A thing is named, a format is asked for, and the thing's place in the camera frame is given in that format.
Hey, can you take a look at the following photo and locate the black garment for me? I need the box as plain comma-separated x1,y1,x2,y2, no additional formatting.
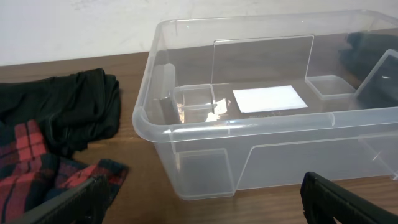
1,68,121,157

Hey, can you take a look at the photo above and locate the red plaid flannel garment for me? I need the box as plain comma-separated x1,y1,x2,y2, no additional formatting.
1,120,129,223

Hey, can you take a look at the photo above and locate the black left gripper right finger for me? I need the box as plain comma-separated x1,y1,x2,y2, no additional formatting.
300,172,397,224

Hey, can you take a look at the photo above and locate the white paper label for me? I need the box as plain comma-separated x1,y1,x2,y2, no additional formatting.
233,85,308,113

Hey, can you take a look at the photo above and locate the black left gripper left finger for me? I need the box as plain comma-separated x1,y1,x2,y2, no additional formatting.
7,175,111,223

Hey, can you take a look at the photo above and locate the clear plastic storage container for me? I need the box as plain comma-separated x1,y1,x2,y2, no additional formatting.
132,10,397,200

